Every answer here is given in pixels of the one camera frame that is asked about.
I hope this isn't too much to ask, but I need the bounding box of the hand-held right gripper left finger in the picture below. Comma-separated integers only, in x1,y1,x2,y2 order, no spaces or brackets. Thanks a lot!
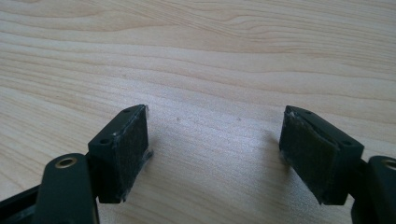
87,104,154,204

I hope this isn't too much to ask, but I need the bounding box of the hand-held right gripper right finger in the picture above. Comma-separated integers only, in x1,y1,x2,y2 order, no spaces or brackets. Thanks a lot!
278,105,365,206

